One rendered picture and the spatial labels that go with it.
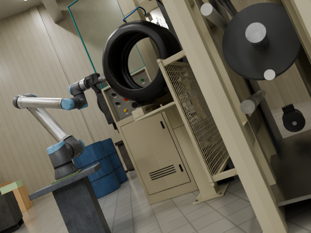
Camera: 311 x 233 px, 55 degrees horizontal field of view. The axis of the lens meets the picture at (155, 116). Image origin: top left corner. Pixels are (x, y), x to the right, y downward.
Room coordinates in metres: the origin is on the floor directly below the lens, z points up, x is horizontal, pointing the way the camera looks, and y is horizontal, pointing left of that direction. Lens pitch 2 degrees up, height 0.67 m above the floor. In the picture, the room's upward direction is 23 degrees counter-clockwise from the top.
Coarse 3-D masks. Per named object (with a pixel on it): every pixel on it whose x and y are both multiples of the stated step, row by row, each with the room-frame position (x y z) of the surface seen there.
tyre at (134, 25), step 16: (112, 32) 2.15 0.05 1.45; (128, 32) 2.06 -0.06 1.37; (144, 32) 2.02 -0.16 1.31; (160, 32) 2.01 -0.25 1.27; (112, 48) 2.15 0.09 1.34; (128, 48) 2.38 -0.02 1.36; (160, 48) 1.99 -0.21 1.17; (176, 48) 2.08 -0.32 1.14; (112, 64) 2.34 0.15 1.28; (112, 80) 2.16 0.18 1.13; (128, 80) 2.42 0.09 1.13; (160, 80) 2.04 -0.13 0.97; (176, 80) 2.19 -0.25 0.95; (128, 96) 2.15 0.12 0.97; (144, 96) 2.11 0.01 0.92; (160, 96) 2.23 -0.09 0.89
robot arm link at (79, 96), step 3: (81, 93) 2.41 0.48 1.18; (75, 96) 2.40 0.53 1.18; (78, 96) 2.39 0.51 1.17; (81, 96) 2.40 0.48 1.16; (84, 96) 2.42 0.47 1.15; (81, 99) 2.38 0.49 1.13; (84, 99) 2.41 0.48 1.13; (81, 102) 2.37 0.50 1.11; (84, 102) 2.41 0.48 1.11; (81, 105) 2.39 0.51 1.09; (84, 105) 2.41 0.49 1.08; (87, 105) 2.43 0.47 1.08; (78, 108) 2.41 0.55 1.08; (81, 108) 2.40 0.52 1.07
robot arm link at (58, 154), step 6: (60, 144) 2.35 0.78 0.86; (66, 144) 2.44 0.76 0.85; (48, 150) 2.34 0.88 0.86; (54, 150) 2.33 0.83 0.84; (60, 150) 2.34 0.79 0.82; (66, 150) 2.38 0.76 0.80; (72, 150) 2.44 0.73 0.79; (54, 156) 2.33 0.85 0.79; (60, 156) 2.33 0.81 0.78; (66, 156) 2.36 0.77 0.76; (72, 156) 2.46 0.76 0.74; (54, 162) 2.34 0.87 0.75; (60, 162) 2.33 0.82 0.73; (66, 162) 2.35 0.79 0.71
